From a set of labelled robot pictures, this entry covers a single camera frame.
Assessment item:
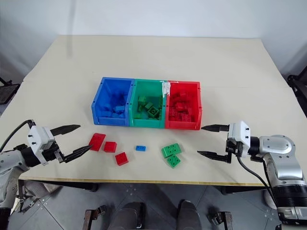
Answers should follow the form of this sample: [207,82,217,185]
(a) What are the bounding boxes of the green plastic bin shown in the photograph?
[129,78,168,128]

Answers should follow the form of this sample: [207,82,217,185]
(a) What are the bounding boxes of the black stand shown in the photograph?
[0,77,21,105]

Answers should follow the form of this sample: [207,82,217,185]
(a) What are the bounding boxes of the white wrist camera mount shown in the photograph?
[27,125,57,166]
[227,120,251,159]

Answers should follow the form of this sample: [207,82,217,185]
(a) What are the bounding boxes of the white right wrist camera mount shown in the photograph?
[227,120,251,159]

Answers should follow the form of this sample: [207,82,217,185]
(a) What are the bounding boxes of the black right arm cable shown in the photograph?
[236,153,279,204]

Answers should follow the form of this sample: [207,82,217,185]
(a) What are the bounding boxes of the rusty metal bracket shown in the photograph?
[207,210,234,230]
[84,205,108,230]

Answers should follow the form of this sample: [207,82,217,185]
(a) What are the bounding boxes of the black table frame bar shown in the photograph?
[42,181,99,193]
[220,186,266,195]

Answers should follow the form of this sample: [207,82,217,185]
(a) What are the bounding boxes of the small red building block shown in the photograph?
[103,141,118,153]
[114,151,130,166]

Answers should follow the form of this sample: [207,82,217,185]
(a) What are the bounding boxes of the green studded building block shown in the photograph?
[147,106,161,120]

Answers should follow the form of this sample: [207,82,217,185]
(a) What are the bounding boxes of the blue plastic bin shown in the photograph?
[91,77,135,126]

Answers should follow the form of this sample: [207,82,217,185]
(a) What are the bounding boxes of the dark rounded shape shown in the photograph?
[114,202,147,230]
[177,199,201,230]

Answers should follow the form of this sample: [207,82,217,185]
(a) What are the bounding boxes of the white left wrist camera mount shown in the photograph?
[27,125,57,166]

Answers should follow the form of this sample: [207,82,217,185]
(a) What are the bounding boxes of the small green building block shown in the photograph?
[165,153,182,169]

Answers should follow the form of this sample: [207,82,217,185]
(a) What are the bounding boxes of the black strap with buckle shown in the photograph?
[13,179,39,214]

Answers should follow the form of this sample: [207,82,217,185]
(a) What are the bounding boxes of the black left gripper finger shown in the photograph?
[62,145,93,164]
[49,124,82,138]

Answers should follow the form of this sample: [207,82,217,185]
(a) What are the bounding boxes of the white plastic bag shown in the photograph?
[23,180,61,200]

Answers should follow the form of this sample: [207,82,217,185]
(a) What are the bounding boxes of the red plastic bin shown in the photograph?
[164,80,202,131]

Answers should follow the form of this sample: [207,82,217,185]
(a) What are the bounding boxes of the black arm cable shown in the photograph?
[236,153,279,204]
[0,119,36,152]

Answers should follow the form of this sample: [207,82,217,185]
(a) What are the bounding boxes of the white torn label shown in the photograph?
[161,81,171,99]

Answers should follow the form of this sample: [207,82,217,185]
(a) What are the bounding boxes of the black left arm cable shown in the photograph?
[0,119,36,152]

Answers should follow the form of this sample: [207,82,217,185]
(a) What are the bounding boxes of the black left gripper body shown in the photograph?
[43,142,65,164]

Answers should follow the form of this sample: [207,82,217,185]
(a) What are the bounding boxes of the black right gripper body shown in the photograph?
[225,138,241,158]

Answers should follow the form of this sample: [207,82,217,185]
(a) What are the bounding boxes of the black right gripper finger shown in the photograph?
[197,150,233,164]
[201,124,231,133]

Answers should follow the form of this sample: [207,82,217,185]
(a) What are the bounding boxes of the large green building block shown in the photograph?
[161,142,183,159]

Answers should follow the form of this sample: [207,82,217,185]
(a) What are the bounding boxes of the large red building block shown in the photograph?
[88,132,106,152]

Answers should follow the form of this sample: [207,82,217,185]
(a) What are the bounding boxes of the black metal frame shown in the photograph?
[286,71,307,109]

